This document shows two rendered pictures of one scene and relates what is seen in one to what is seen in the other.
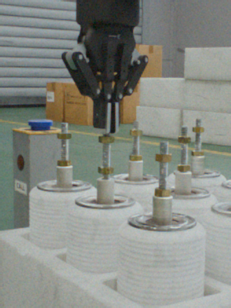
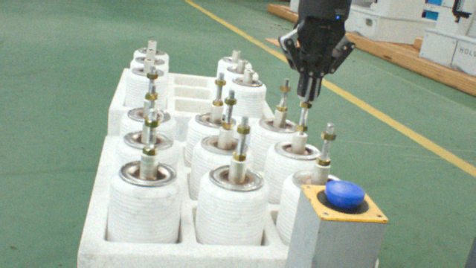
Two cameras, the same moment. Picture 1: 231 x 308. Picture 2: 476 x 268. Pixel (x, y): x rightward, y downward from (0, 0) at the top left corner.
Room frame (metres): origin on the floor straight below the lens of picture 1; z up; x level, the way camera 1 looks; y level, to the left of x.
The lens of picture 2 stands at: (1.50, 0.24, 0.53)
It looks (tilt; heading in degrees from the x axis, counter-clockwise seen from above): 20 degrees down; 202
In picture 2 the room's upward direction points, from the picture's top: 8 degrees clockwise
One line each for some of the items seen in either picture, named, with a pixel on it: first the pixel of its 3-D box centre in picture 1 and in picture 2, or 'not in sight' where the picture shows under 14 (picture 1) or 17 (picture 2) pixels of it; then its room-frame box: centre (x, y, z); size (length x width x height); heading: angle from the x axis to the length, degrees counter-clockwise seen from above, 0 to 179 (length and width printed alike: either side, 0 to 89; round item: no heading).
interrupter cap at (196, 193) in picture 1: (182, 193); (224, 145); (0.83, -0.05, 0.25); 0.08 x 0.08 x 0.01
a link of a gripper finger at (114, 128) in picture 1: (110, 117); (305, 88); (0.77, 0.05, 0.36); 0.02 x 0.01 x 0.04; 49
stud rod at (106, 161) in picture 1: (106, 155); (303, 117); (0.77, 0.05, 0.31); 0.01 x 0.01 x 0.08; 89
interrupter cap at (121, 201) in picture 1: (105, 202); (297, 150); (0.77, 0.05, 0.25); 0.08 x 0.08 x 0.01
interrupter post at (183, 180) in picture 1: (183, 183); (225, 138); (0.83, -0.05, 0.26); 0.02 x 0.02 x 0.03
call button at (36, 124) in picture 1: (40, 126); (343, 196); (1.03, 0.18, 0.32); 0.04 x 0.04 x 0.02
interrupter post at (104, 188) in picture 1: (105, 192); (298, 143); (0.77, 0.05, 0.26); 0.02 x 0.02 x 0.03
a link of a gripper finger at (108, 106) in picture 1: (102, 117); (312, 88); (0.76, 0.05, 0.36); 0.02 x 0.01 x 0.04; 49
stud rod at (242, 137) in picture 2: (135, 146); (241, 144); (0.93, 0.02, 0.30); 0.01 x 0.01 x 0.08; 47
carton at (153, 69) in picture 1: (138, 64); not in sight; (5.12, 0.08, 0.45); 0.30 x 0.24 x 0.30; 40
